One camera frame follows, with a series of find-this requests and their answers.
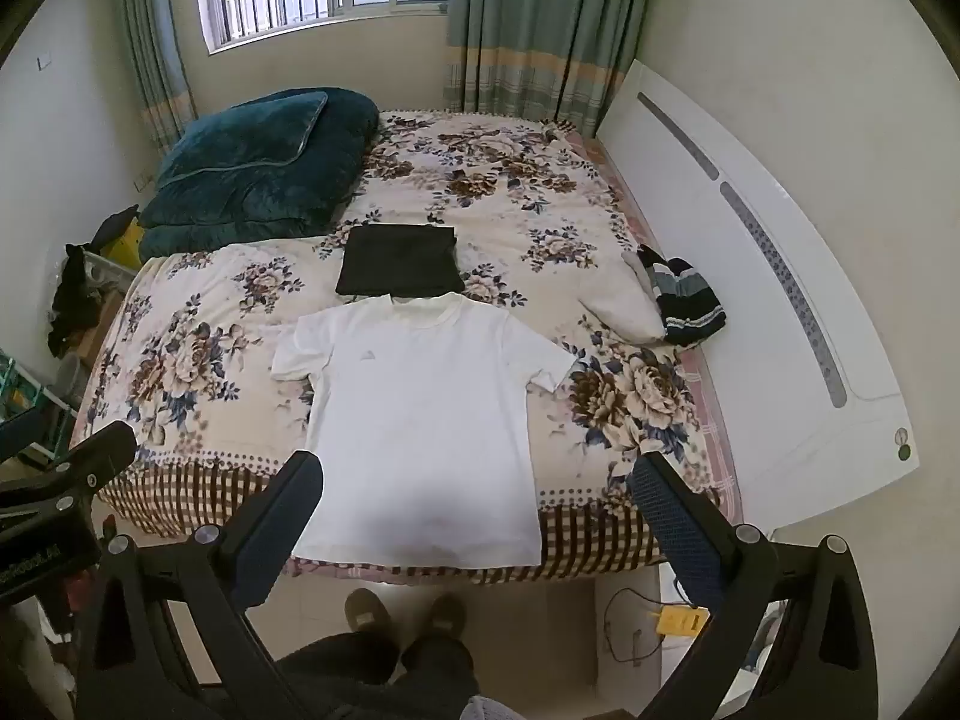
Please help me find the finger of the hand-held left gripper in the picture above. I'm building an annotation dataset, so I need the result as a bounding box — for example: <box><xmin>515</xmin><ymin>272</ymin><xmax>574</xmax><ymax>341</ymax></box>
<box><xmin>0</xmin><ymin>421</ymin><xmax>140</xmax><ymax>533</ymax></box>

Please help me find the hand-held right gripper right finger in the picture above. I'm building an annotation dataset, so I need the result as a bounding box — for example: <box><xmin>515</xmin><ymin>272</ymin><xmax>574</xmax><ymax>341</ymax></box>
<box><xmin>630</xmin><ymin>451</ymin><xmax>880</xmax><ymax>720</ymax></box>

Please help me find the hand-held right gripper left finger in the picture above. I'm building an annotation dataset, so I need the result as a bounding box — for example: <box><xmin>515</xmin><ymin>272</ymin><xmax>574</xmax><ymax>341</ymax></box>
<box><xmin>75</xmin><ymin>450</ymin><xmax>335</xmax><ymax>720</ymax></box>

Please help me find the white t-shirt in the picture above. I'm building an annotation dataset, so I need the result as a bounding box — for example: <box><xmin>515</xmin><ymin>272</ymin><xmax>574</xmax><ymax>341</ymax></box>
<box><xmin>270</xmin><ymin>292</ymin><xmax>578</xmax><ymax>569</ymax></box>

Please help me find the green storage rack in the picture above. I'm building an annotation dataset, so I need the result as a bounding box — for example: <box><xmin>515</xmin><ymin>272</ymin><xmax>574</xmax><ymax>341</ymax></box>
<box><xmin>0</xmin><ymin>349</ymin><xmax>76</xmax><ymax>466</ymax></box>

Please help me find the yellow floor object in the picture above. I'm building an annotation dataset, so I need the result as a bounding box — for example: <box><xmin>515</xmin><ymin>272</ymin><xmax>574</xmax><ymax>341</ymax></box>
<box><xmin>660</xmin><ymin>604</ymin><xmax>710</xmax><ymax>638</ymax></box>

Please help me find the brown slipper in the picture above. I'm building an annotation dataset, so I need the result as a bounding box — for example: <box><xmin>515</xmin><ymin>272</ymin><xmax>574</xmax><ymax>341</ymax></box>
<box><xmin>424</xmin><ymin>592</ymin><xmax>467</xmax><ymax>638</ymax></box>
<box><xmin>345</xmin><ymin>589</ymin><xmax>391</xmax><ymax>635</ymax></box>

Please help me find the floral bed blanket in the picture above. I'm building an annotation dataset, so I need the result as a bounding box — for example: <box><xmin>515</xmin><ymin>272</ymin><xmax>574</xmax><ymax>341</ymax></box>
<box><xmin>71</xmin><ymin>109</ymin><xmax>743</xmax><ymax>586</ymax></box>

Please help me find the white pillow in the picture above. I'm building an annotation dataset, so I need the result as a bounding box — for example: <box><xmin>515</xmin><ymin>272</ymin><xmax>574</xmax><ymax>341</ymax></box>
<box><xmin>581</xmin><ymin>247</ymin><xmax>668</xmax><ymax>346</ymax></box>

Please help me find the yellow bag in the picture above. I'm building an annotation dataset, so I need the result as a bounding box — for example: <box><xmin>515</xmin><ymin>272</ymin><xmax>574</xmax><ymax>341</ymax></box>
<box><xmin>101</xmin><ymin>217</ymin><xmax>143</xmax><ymax>271</ymax></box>

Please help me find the dark striped garment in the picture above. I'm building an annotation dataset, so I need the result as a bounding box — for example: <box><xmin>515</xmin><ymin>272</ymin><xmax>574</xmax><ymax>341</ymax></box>
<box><xmin>637</xmin><ymin>246</ymin><xmax>728</xmax><ymax>347</ymax></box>

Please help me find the person's right leg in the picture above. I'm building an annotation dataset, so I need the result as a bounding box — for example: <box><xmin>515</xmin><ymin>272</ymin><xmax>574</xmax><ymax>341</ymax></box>
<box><xmin>401</xmin><ymin>634</ymin><xmax>481</xmax><ymax>720</ymax></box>

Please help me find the white bed headboard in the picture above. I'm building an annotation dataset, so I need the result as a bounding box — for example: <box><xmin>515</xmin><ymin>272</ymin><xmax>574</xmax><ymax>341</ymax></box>
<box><xmin>596</xmin><ymin>58</ymin><xmax>927</xmax><ymax>533</ymax></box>

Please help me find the black folded garment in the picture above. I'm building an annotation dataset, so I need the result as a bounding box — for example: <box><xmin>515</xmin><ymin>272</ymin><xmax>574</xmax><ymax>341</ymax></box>
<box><xmin>335</xmin><ymin>223</ymin><xmax>460</xmax><ymax>299</ymax></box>

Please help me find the teal velvet quilt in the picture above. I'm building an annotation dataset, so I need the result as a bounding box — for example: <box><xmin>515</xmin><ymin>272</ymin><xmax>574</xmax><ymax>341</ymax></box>
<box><xmin>137</xmin><ymin>88</ymin><xmax>382</xmax><ymax>260</ymax></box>

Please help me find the teal velvet pillow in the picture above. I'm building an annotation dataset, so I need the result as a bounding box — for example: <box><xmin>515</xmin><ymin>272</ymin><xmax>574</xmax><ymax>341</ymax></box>
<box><xmin>156</xmin><ymin>90</ymin><xmax>329</xmax><ymax>192</ymax></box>

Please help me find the narrow green curtain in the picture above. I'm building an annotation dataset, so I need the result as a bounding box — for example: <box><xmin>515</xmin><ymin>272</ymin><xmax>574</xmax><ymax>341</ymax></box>
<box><xmin>120</xmin><ymin>0</ymin><xmax>197</xmax><ymax>155</ymax></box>

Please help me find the wide green curtain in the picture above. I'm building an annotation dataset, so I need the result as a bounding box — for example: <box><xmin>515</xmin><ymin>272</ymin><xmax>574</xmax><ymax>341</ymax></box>
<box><xmin>444</xmin><ymin>0</ymin><xmax>661</xmax><ymax>137</ymax></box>

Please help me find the black cable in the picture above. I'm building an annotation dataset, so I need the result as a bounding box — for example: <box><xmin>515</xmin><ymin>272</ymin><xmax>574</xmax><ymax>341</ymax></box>
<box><xmin>604</xmin><ymin>586</ymin><xmax>676</xmax><ymax>665</ymax></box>

